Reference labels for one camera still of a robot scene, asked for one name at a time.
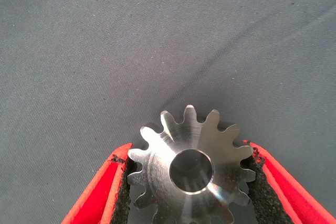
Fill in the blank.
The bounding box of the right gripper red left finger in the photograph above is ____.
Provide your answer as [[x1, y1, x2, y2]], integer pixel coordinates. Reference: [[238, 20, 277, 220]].
[[60, 143, 137, 224]]

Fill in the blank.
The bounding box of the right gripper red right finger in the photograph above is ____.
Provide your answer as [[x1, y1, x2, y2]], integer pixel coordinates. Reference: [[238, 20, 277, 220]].
[[241, 140, 336, 224]]

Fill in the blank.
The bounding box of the large steel gear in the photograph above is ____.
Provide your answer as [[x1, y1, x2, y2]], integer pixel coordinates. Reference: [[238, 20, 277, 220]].
[[127, 104, 257, 224]]

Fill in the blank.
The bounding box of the dark grey table cloth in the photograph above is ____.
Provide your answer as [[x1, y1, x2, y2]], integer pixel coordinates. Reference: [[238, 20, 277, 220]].
[[0, 0, 336, 224]]

